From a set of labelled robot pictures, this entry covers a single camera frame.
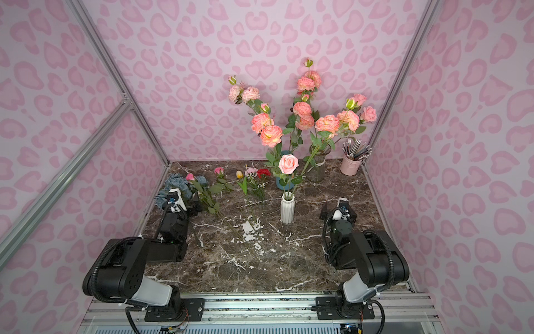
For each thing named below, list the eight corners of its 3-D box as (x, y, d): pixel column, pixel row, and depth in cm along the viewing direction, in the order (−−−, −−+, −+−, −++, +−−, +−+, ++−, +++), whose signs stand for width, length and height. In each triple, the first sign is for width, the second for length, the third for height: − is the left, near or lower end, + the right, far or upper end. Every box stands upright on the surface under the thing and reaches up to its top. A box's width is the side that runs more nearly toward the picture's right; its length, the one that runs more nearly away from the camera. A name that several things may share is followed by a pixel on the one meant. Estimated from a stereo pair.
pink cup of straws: (340, 178, 114) (347, 158, 102) (335, 160, 123) (341, 139, 111) (365, 178, 114) (375, 158, 102) (358, 160, 123) (367, 139, 111)
